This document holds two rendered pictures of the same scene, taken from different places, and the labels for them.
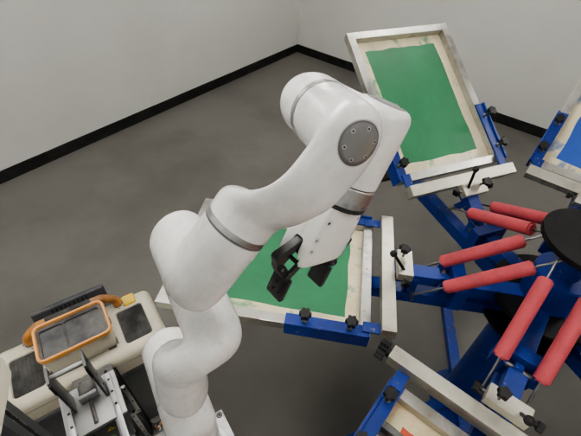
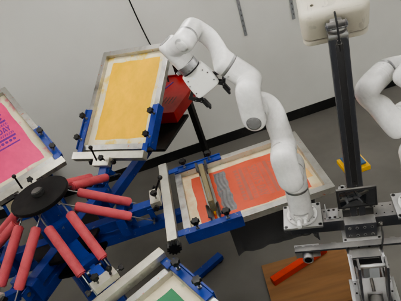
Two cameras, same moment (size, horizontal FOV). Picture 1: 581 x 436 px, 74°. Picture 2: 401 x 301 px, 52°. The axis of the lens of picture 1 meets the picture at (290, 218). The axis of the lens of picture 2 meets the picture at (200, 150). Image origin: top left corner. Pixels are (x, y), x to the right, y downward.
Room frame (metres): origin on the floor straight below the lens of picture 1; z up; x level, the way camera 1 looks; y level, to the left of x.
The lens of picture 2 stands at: (1.26, 1.02, 2.40)
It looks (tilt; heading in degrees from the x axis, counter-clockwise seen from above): 32 degrees down; 234
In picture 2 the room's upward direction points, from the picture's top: 20 degrees counter-clockwise
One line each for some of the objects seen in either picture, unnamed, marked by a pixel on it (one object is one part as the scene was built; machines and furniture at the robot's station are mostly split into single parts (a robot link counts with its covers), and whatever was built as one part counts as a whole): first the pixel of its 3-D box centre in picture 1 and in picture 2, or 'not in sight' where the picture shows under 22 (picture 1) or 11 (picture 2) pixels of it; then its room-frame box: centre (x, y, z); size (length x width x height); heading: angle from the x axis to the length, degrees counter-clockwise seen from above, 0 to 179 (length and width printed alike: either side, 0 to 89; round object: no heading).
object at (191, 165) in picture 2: not in sight; (198, 166); (0.05, -0.71, 0.98); 0.30 x 0.05 x 0.07; 142
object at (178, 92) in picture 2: not in sight; (165, 98); (-0.44, -1.53, 1.06); 0.61 x 0.46 x 0.12; 22
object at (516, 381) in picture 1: (507, 396); (148, 206); (0.48, -0.69, 1.02); 0.17 x 0.06 x 0.05; 142
